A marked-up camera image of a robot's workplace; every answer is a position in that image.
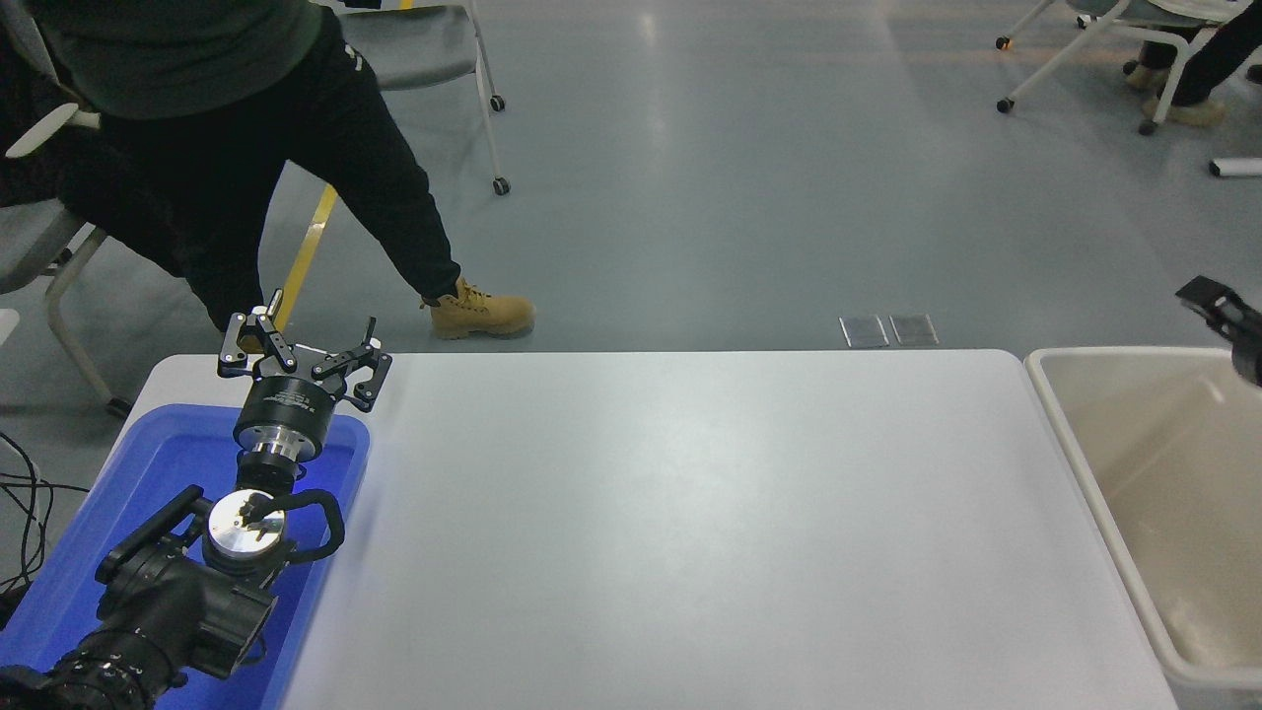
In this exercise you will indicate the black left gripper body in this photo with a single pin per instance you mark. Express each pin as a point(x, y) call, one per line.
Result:
point(288, 402)

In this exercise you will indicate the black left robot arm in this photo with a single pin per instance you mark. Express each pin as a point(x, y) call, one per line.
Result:
point(168, 602)

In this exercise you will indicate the blue plastic tray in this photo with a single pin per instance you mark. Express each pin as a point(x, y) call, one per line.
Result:
point(168, 463)

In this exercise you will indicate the white bar on floor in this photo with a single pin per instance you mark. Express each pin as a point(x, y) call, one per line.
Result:
point(1235, 168)

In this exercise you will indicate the large pale plastic bin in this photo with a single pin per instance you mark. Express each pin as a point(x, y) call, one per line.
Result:
point(1163, 473)

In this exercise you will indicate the seated person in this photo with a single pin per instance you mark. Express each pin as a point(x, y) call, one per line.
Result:
point(1208, 69)

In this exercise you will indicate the grey seat wheeled chair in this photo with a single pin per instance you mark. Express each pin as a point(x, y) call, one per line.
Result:
point(424, 44)

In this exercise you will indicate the silver floor plate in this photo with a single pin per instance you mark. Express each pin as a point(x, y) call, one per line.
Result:
point(915, 328)
point(864, 330)

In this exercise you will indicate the grey chair with white frame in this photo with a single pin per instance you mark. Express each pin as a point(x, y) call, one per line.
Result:
point(39, 237)

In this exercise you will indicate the white frame wheeled chair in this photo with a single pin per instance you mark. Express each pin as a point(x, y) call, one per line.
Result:
point(1065, 64)

